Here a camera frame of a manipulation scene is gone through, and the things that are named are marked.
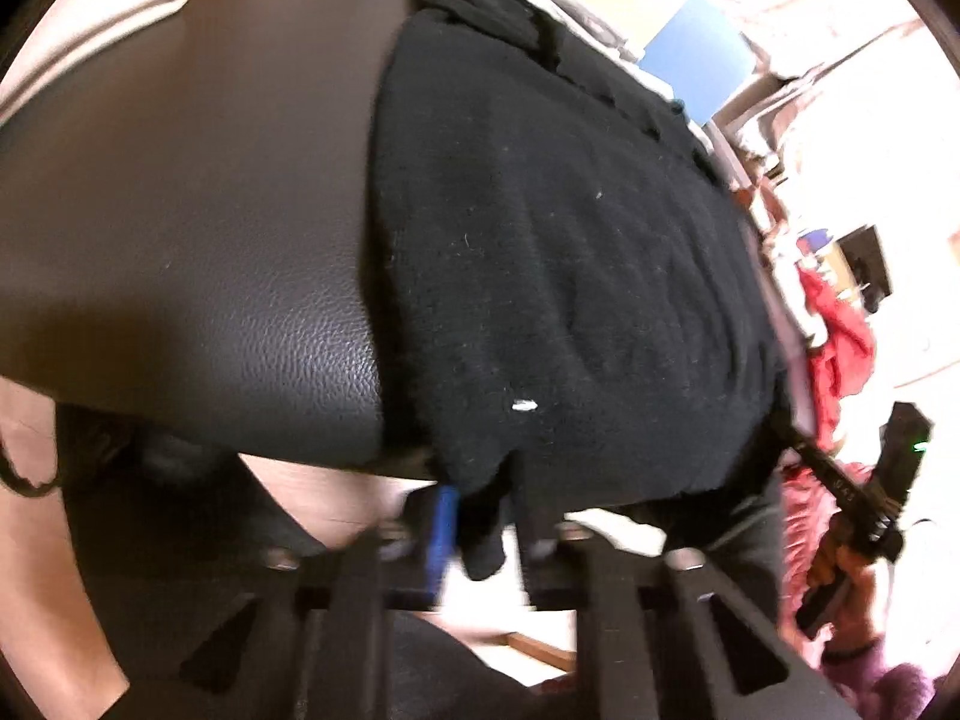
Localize red fuzzy sweater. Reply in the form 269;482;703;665
799;270;878;451

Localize person's right forearm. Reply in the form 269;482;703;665
821;637;938;720

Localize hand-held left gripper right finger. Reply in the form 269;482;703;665
517;523;863;720

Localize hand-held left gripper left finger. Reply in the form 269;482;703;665
176;484;462;720

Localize light grey hoodie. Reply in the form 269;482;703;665
382;0;646;68

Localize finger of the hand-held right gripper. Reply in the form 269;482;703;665
771;416;877;524

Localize black knit sweater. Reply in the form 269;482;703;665
371;0;796;578

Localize black cable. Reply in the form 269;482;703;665
0;424;61;500

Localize white cloth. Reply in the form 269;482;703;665
0;0;192;125

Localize person's right hand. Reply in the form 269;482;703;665
806;538;895;655

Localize person's dark trousers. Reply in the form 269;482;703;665
56;401;571;720

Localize black monitor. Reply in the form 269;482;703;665
836;225;893;316

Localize grey yellow blue chair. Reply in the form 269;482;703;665
536;0;755;128

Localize pink textured cloth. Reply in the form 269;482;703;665
780;465;878;646

